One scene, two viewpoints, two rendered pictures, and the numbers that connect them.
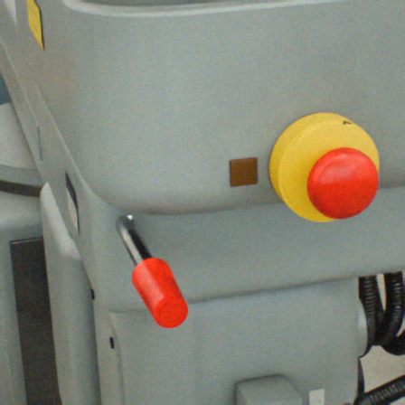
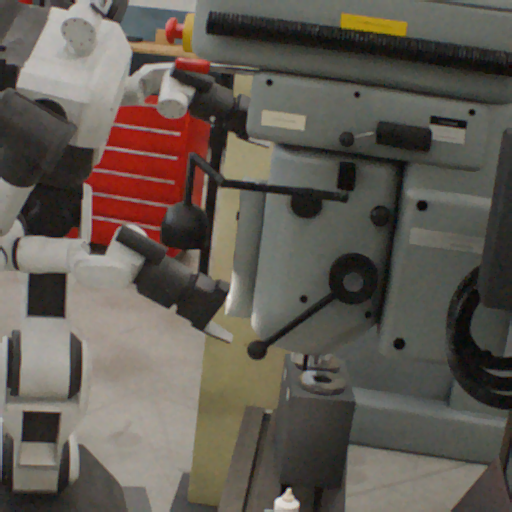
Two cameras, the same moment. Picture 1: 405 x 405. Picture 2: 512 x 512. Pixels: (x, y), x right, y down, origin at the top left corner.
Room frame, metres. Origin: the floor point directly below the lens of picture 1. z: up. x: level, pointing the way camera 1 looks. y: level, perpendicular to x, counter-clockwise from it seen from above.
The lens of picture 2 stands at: (1.20, -1.59, 1.90)
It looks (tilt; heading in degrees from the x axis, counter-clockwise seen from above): 16 degrees down; 107
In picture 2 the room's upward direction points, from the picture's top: 7 degrees clockwise
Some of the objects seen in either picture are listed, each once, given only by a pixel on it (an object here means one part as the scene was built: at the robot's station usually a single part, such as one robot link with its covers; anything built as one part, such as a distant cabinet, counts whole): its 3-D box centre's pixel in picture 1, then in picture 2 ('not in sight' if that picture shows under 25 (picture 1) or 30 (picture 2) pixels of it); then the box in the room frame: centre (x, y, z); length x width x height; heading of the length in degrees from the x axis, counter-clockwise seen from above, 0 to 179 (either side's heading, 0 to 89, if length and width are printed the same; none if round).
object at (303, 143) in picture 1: (324, 167); (192, 33); (0.59, -0.07, 1.76); 0.06 x 0.02 x 0.06; 104
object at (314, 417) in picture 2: not in sight; (312, 416); (0.76, 0.34, 1.03); 0.22 x 0.12 x 0.20; 111
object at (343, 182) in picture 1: (339, 180); (176, 31); (0.57, -0.08, 1.76); 0.04 x 0.03 x 0.04; 104
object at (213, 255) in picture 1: (209, 159); (369, 110); (0.86, -0.01, 1.68); 0.34 x 0.24 x 0.10; 14
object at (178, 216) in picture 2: not in sight; (185, 222); (0.62, -0.09, 1.48); 0.07 x 0.07 x 0.06
